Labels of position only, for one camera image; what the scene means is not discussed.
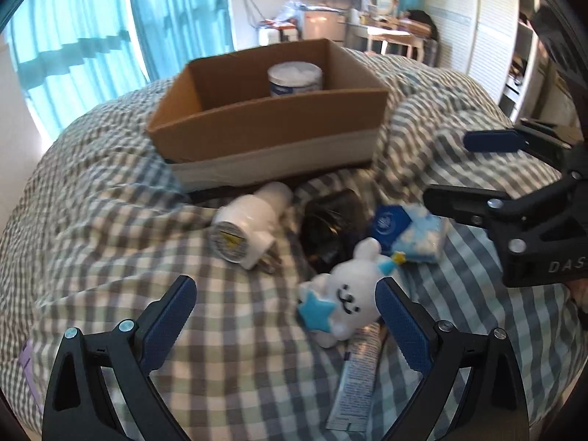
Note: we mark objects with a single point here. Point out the black plastic jar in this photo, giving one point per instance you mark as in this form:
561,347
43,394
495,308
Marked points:
326,229

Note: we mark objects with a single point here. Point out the grey checkered blanket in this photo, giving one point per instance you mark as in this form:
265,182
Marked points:
239,376

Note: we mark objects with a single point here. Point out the white slatted wardrobe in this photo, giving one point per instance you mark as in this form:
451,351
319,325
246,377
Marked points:
482,32

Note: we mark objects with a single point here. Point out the small silver fridge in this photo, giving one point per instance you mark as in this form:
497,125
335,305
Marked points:
324,25

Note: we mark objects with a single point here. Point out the black bag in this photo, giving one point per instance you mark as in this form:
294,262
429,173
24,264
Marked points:
420,20

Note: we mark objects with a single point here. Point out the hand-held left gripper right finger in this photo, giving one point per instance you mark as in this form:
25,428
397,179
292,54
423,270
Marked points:
404,326

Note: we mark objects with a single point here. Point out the white dressing table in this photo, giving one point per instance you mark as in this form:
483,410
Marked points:
399,36

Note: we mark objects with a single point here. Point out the wide turquoise curtain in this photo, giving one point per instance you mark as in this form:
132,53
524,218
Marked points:
82,32

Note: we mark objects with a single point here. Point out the white plush bunny toy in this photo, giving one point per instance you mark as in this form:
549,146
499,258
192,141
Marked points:
353,294

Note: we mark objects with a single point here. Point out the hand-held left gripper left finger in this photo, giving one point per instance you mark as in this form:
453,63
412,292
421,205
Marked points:
170,324

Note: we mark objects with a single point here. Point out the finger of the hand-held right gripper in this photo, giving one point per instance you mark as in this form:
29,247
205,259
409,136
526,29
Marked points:
459,202
491,141

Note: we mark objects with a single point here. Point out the brown cardboard box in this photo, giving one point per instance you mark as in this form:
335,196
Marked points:
257,124

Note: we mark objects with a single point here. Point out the clear plastic bags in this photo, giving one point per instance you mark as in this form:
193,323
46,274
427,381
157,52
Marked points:
296,7

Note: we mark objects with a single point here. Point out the blue cotton pad packet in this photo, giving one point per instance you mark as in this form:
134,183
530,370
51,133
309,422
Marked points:
413,234

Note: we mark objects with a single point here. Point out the round cotton swab container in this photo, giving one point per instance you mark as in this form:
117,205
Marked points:
294,78

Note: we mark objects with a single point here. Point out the white plug-in device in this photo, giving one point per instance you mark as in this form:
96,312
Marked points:
243,220

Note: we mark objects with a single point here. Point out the white and blue tube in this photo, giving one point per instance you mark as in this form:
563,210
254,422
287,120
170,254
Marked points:
353,386

